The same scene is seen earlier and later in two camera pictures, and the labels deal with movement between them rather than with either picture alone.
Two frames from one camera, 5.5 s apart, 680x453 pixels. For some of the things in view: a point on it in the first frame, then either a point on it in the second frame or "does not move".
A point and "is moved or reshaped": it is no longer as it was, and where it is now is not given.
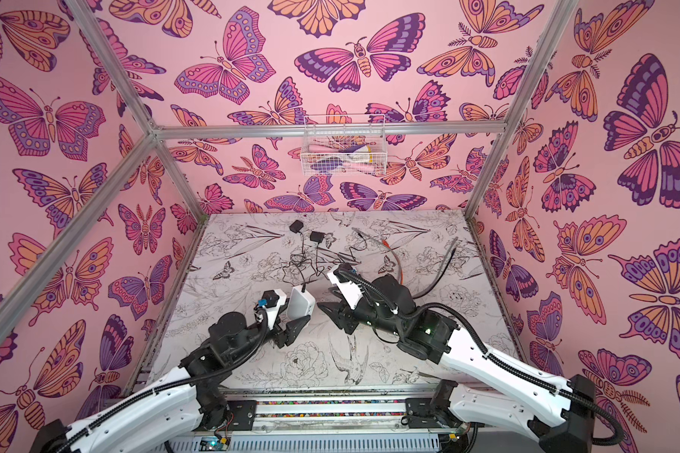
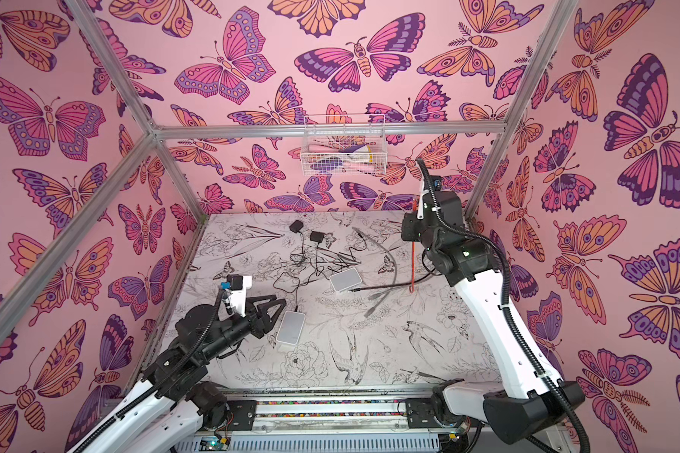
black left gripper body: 279,337 -> 254,327
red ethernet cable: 397,260 is moved or reshaped
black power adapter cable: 303,285 is moved or reshaped
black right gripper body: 350,311 -> 411,227
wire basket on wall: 344,145 does not move
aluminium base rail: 372,411 does not move
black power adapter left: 297,226 does not move
